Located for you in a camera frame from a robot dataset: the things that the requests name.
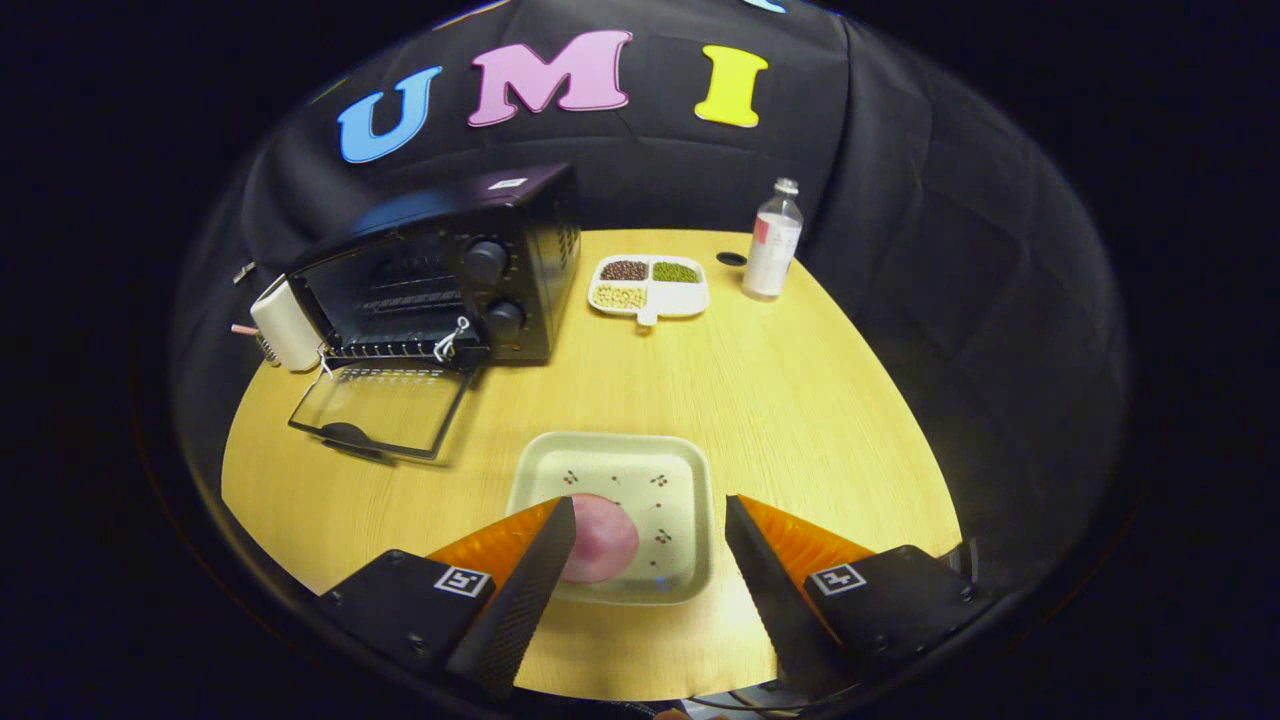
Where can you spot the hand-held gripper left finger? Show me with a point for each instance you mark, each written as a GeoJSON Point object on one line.
{"type": "Point", "coordinates": [525, 600]}

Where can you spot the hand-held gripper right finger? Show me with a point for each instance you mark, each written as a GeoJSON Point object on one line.
{"type": "Point", "coordinates": [775, 600]}

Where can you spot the pink round food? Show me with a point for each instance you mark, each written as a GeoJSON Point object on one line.
{"type": "Point", "coordinates": [605, 540]}

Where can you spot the white square plate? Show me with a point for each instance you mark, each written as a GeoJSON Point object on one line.
{"type": "Point", "coordinates": [640, 470]}

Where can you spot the black toaster oven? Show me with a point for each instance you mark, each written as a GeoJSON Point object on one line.
{"type": "Point", "coordinates": [540, 230]}

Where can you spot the white pop-up toaster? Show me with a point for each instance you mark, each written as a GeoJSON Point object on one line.
{"type": "Point", "coordinates": [285, 325]}

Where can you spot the white divided bean tray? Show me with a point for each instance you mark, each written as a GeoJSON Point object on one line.
{"type": "Point", "coordinates": [680, 298]}

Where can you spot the clear plastic bottle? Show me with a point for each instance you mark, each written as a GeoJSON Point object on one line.
{"type": "Point", "coordinates": [772, 260]}

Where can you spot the silver clip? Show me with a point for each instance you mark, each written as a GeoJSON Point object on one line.
{"type": "Point", "coordinates": [244, 272]}

